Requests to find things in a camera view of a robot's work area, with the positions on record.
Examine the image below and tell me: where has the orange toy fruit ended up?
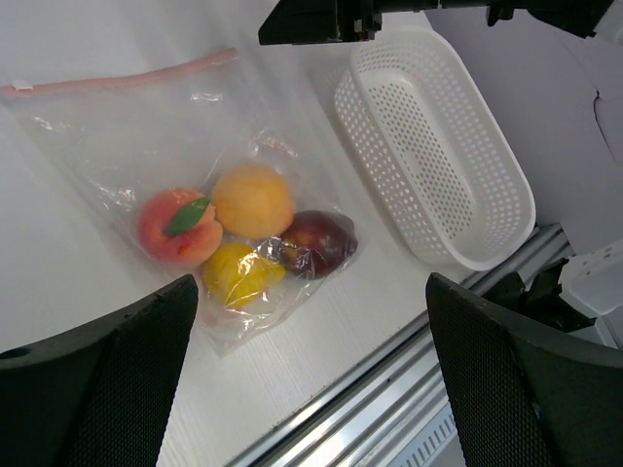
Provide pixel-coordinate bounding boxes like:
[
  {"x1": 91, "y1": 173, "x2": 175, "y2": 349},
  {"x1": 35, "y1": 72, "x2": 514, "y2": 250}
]
[{"x1": 211, "y1": 162, "x2": 295, "y2": 239}]

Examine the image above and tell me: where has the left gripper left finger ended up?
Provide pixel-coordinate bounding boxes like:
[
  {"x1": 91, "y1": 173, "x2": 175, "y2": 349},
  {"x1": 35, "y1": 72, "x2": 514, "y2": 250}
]
[{"x1": 1, "y1": 274, "x2": 199, "y2": 466}]

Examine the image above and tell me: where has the aluminium mounting rail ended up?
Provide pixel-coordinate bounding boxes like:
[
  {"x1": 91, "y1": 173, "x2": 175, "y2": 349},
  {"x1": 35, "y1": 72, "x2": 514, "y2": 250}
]
[{"x1": 228, "y1": 223, "x2": 575, "y2": 467}]

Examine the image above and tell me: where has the white perforated plastic basket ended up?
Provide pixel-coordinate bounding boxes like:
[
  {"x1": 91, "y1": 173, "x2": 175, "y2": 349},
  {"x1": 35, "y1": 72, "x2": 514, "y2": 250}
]
[{"x1": 334, "y1": 27, "x2": 536, "y2": 271}]

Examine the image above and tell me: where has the red orange toy peach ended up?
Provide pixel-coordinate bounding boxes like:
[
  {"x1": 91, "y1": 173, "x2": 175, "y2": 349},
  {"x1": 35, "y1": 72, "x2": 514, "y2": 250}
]
[{"x1": 136, "y1": 188, "x2": 223, "y2": 268}]

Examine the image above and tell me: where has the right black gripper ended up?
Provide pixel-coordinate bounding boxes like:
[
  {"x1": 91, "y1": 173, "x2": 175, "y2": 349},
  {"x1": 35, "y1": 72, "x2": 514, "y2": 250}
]
[{"x1": 257, "y1": 0, "x2": 493, "y2": 48}]

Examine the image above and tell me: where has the dark red toy apple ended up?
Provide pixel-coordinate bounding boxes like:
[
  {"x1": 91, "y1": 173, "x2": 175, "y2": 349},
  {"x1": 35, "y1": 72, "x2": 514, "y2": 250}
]
[{"x1": 278, "y1": 210, "x2": 358, "y2": 279}]

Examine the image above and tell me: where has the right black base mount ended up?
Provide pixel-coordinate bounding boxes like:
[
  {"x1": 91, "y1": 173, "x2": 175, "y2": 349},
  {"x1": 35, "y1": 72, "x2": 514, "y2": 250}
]
[{"x1": 484, "y1": 258, "x2": 596, "y2": 333}]

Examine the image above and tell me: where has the yellow toy pear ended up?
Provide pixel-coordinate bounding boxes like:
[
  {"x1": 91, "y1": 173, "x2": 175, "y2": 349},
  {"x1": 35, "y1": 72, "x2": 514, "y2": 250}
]
[{"x1": 202, "y1": 242, "x2": 286, "y2": 308}]

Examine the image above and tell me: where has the clear pink zip top bag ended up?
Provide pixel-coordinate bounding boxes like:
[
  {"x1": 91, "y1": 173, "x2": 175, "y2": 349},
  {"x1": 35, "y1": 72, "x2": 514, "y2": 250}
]
[{"x1": 1, "y1": 48, "x2": 361, "y2": 355}]

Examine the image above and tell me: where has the white slotted cable duct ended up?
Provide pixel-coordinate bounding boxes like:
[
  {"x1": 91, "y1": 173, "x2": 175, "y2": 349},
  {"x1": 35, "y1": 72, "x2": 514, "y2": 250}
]
[{"x1": 388, "y1": 404, "x2": 457, "y2": 467}]

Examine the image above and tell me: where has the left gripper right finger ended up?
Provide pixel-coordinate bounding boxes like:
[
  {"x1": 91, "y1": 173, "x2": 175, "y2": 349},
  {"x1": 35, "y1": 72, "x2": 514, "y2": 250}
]
[{"x1": 425, "y1": 273, "x2": 622, "y2": 466}]

